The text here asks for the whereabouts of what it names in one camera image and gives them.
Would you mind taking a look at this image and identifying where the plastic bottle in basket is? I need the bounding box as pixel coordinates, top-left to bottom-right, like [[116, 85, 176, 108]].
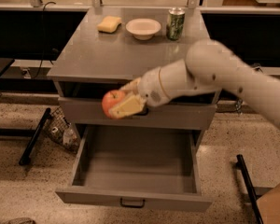
[[63, 126, 77, 147]]

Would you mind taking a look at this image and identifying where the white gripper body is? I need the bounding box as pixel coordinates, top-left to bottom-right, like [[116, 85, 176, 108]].
[[137, 67, 170, 107]]

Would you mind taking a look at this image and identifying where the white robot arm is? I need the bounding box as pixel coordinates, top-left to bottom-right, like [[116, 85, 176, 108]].
[[106, 39, 280, 130]]

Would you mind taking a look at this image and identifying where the grey drawer cabinet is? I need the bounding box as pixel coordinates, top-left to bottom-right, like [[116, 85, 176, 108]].
[[46, 6, 227, 157]]

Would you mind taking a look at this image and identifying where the yellow sponge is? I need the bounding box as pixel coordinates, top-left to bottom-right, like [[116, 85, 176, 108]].
[[97, 16, 121, 34]]

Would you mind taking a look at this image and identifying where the black table leg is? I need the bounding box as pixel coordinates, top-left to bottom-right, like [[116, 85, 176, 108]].
[[19, 108, 50, 166], [236, 154, 264, 224]]

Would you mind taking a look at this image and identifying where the white bowl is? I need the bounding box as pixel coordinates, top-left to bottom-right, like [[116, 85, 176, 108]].
[[126, 19, 161, 40]]

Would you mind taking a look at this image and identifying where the red apple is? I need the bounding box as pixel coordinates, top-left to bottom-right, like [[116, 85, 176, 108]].
[[102, 90, 125, 119]]

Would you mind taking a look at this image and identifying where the black table leg left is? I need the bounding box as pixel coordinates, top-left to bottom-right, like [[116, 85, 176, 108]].
[[19, 108, 50, 166]]

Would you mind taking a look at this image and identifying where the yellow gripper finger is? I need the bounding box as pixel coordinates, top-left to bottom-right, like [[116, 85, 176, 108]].
[[120, 77, 141, 94], [108, 93, 146, 119]]

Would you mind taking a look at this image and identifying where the black cable left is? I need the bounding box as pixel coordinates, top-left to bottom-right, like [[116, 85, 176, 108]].
[[30, 1, 57, 80]]

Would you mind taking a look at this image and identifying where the cardboard box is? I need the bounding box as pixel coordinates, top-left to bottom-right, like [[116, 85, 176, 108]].
[[257, 183, 280, 224]]

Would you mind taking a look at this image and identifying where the wire basket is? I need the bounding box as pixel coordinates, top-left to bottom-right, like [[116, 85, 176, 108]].
[[44, 107, 79, 153]]

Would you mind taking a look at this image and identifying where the open lower grey drawer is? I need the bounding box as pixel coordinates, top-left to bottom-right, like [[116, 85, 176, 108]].
[[56, 125, 212, 212]]

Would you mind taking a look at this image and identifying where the black table leg right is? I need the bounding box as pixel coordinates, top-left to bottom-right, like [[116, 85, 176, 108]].
[[236, 154, 264, 224]]

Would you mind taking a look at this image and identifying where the green soda can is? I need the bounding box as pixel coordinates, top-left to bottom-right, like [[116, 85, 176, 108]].
[[166, 7, 185, 41]]

